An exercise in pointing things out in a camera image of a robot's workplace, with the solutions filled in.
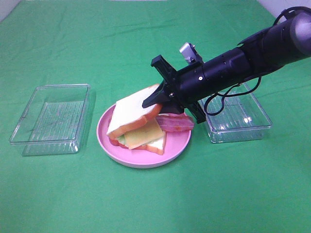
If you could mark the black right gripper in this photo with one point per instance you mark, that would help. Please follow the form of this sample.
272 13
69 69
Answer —
179 90

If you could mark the bacon strip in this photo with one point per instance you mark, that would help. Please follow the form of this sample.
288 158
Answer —
170 123

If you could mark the yellow cheese slice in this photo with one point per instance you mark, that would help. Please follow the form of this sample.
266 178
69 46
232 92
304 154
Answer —
150 131

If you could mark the bread slice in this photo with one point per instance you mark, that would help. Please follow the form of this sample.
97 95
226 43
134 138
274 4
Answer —
129 114
156 146

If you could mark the green lettuce leaf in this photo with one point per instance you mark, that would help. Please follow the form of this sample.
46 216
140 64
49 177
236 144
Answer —
121 139

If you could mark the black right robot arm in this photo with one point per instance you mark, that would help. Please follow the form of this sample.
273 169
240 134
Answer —
260 54

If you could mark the pink round plate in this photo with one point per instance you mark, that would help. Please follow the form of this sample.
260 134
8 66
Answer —
176 142

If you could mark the right clear plastic tray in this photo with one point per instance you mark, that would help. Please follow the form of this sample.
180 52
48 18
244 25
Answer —
237 117

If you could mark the clear plastic tray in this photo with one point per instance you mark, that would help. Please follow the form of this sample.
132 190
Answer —
237 117
53 121

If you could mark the left clear plastic tray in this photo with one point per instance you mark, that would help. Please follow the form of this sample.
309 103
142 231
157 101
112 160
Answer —
53 121

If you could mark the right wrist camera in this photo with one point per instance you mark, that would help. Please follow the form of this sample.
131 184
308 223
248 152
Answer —
188 52

